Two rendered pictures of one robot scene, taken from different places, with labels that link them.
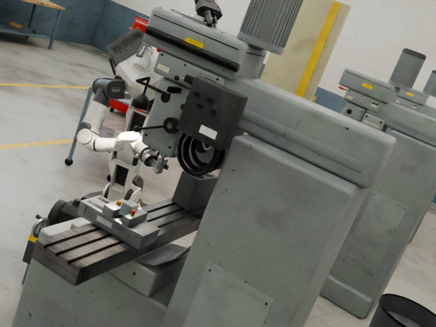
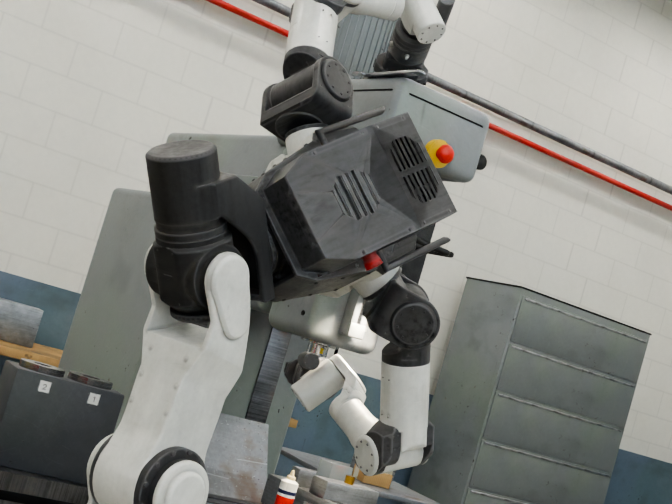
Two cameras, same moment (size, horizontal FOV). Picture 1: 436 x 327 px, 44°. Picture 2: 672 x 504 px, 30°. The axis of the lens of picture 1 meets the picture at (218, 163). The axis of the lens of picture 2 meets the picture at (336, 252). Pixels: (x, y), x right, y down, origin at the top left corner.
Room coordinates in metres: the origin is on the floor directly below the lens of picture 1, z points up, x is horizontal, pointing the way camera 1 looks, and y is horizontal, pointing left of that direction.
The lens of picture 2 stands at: (4.66, 1.90, 1.30)
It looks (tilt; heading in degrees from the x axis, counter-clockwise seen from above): 4 degrees up; 216
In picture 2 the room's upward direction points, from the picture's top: 17 degrees clockwise
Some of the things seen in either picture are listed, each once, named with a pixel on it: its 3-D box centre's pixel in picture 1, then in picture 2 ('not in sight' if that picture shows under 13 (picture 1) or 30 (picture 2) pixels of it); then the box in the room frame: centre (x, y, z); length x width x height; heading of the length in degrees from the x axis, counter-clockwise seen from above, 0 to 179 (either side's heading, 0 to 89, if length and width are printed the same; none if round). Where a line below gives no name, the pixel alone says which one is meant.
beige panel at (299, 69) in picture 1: (263, 144); not in sight; (4.05, -0.27, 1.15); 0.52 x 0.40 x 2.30; 69
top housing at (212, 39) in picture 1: (205, 45); (378, 129); (2.37, 0.23, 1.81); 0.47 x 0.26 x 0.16; 69
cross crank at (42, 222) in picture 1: (45, 230); not in sight; (2.56, 0.71, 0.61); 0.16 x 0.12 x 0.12; 69
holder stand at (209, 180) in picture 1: (196, 187); (52, 419); (2.91, 0.07, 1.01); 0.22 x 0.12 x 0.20; 152
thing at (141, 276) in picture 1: (129, 250); not in sight; (2.38, 0.25, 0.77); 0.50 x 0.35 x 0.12; 69
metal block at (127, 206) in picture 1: (128, 209); (333, 475); (2.25, 0.30, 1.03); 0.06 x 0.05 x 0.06; 161
